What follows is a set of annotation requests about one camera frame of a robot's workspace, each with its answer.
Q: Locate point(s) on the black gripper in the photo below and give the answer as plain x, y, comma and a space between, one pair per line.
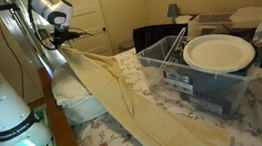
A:
66, 34

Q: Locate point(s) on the yellow waffle weave towel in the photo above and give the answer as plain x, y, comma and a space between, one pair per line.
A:
136, 116

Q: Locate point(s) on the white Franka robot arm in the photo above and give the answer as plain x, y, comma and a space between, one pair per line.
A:
0, 99

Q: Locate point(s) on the cream white pillow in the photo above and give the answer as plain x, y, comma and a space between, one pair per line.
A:
68, 84

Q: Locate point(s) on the pale blue pillow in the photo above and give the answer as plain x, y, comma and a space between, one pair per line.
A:
82, 111

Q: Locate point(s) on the brown wooden bed footboard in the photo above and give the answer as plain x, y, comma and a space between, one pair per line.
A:
60, 125

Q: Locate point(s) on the clear plastic storage bin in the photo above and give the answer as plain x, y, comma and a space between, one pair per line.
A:
156, 60

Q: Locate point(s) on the white plastic clothes hanger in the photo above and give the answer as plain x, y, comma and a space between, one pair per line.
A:
174, 45

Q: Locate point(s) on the small grey table lamp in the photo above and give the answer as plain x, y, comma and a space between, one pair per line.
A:
173, 10

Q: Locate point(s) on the dark box with white labels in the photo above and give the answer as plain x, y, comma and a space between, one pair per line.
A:
206, 87

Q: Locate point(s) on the clear plastic container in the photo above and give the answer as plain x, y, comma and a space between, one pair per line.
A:
212, 22

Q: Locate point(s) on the white paper plate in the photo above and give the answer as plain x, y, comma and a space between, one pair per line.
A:
219, 53

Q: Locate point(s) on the white folded bedding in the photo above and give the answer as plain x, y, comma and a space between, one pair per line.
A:
258, 13

